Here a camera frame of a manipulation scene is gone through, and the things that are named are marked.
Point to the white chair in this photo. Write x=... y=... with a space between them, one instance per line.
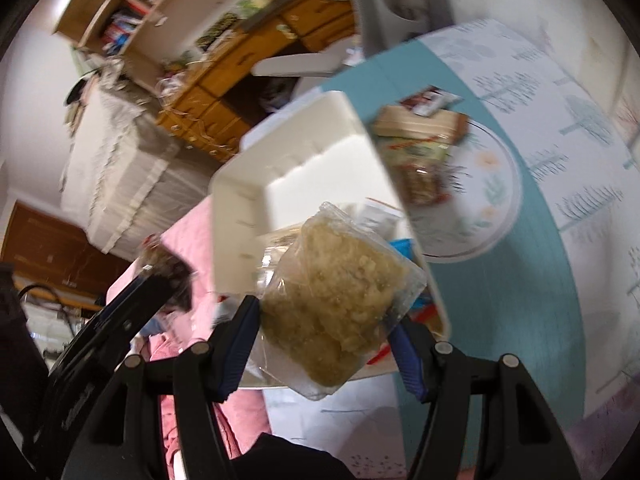
x=300 y=62

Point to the tan snack packet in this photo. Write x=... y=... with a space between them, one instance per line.
x=425 y=125

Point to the green and red snack packet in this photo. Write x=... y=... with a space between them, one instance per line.
x=425 y=175

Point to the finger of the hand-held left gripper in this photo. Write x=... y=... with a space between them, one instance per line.
x=115 y=325

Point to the dark red small packet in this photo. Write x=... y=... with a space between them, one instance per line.
x=425 y=100

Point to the cream plastic bin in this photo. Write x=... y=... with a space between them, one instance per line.
x=300 y=135

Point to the dark snack packet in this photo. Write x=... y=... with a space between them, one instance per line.
x=167 y=265

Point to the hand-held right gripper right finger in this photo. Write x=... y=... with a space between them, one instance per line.
x=407 y=360

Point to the blue snack packet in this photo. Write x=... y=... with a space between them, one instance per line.
x=402 y=249

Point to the floral white plate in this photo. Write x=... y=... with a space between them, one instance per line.
x=495 y=200

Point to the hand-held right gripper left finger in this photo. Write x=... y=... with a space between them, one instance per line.
x=240 y=345

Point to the clear bag of pale snacks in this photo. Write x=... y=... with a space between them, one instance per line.
x=330 y=300

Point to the dark clothing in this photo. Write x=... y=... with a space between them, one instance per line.
x=290 y=460

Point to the wooden desk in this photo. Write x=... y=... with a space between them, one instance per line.
x=225 y=65

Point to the brown wooden cabinet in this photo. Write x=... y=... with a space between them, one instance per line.
x=45 y=245

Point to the pink blanket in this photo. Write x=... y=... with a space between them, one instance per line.
x=240 y=420

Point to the white lace furniture cover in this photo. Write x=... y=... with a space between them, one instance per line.
x=125 y=170

